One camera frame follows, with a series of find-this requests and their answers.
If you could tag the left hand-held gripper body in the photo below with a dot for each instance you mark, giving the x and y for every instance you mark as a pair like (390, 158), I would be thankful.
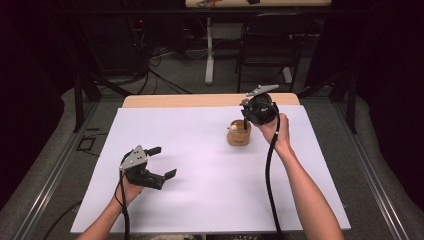
(135, 166)

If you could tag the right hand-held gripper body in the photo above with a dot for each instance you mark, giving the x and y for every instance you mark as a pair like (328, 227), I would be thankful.
(261, 108)

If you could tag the black makeup brush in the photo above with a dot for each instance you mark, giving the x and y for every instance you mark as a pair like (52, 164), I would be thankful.
(245, 126)

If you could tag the tan bear pen holder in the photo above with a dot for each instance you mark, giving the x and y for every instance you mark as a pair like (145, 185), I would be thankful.
(238, 138)

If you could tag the person's left hand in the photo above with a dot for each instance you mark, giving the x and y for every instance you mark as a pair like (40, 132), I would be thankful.
(128, 193)

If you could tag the person's right hand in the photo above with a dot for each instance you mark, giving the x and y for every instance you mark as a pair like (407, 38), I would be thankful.
(281, 136)

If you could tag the white desk leg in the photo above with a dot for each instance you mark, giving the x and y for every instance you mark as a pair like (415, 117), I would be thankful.
(287, 76)
(209, 66)

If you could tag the white table sheet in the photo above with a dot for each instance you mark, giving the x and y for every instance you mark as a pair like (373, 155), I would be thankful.
(200, 186)

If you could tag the black chair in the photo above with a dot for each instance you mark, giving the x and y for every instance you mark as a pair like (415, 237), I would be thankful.
(273, 36)

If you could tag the black metal stand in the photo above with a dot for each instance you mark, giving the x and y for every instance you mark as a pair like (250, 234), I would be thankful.
(351, 110)
(79, 110)

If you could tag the wooden desk top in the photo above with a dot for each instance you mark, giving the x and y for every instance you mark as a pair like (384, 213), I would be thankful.
(283, 3)

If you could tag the black curtain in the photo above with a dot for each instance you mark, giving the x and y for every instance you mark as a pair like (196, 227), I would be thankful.
(393, 83)
(20, 100)

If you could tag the aluminium floor rail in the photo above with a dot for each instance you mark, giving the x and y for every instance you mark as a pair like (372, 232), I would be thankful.
(51, 186)
(378, 193)

